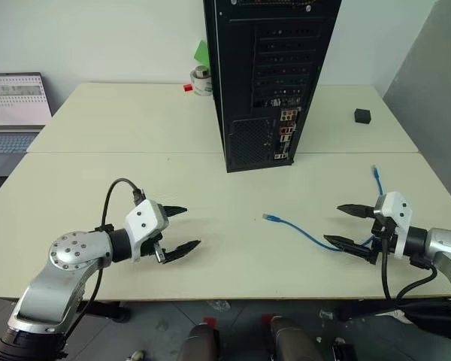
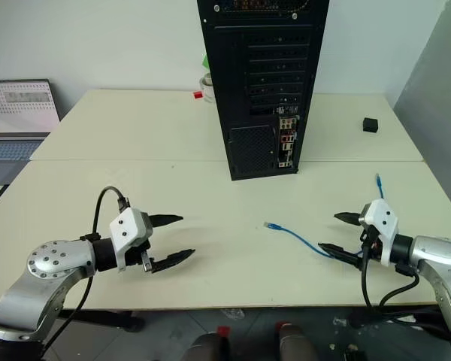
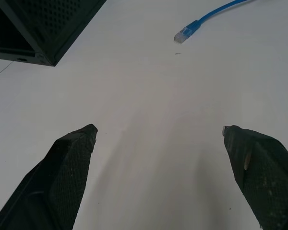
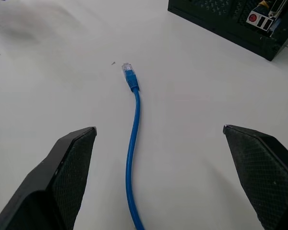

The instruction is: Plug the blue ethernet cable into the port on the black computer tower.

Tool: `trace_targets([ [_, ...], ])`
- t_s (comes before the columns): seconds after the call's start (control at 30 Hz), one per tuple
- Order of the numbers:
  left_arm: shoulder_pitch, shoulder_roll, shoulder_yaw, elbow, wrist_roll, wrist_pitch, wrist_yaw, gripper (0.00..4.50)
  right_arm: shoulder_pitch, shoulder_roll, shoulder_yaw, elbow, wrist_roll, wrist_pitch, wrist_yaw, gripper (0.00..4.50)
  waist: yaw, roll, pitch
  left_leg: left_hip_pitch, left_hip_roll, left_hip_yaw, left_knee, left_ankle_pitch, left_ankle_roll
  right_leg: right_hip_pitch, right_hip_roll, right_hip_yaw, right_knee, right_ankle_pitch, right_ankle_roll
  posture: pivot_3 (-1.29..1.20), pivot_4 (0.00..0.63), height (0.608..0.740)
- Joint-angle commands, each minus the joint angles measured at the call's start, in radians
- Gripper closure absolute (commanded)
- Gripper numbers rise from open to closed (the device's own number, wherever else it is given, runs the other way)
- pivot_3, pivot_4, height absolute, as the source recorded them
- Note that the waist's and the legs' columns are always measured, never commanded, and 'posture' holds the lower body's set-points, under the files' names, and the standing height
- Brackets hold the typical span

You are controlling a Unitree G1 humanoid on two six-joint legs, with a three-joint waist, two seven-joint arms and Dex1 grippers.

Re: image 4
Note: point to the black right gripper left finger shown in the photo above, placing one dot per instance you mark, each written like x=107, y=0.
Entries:
x=52, y=182

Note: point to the black computer case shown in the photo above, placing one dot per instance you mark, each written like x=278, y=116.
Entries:
x=240, y=21

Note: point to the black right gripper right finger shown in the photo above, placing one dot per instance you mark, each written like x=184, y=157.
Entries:
x=261, y=172

